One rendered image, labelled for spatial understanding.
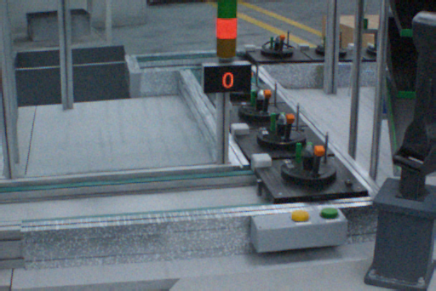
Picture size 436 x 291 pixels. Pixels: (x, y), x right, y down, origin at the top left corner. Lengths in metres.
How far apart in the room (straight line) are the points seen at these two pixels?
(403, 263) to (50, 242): 0.78
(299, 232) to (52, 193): 0.65
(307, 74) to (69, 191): 1.45
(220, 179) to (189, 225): 0.30
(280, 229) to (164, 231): 0.26
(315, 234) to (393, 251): 0.20
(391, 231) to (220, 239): 0.40
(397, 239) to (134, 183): 0.71
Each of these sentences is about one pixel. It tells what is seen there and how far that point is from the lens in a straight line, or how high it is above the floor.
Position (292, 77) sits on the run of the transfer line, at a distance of 3.07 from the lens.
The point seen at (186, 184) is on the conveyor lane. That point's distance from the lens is 1.93.
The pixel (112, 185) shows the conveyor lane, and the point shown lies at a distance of 1.91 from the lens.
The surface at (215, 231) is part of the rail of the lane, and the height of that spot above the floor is 0.93.
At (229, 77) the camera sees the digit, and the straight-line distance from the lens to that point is 1.86.
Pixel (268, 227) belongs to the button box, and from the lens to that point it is 1.64.
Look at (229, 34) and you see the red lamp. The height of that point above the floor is 1.32.
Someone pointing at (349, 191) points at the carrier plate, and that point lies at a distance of 1.82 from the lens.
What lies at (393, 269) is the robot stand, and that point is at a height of 0.91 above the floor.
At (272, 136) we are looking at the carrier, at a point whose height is 0.99.
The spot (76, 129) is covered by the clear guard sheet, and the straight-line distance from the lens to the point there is 1.92.
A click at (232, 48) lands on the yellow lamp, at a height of 1.28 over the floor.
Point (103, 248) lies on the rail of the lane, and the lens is 1.68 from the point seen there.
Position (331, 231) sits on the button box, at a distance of 1.69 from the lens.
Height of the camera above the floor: 1.69
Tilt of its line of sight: 23 degrees down
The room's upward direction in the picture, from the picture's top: 1 degrees clockwise
